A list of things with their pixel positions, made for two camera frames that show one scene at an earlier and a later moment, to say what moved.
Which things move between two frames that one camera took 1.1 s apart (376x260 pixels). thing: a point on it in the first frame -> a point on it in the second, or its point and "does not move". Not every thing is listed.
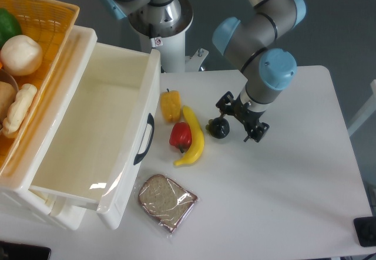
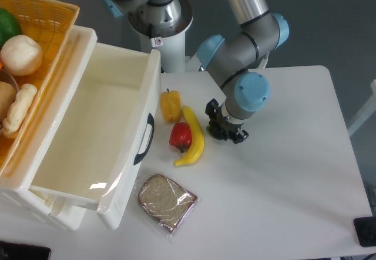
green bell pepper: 10,27 does not move
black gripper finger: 227,104 -> 211,110
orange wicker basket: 50,23 does not move
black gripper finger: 258,132 -> 239,138
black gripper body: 250,118 -> 227,129
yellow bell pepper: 170,101 does not move
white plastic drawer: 100,152 does not move
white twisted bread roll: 19,110 does not move
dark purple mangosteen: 218,128 does not move
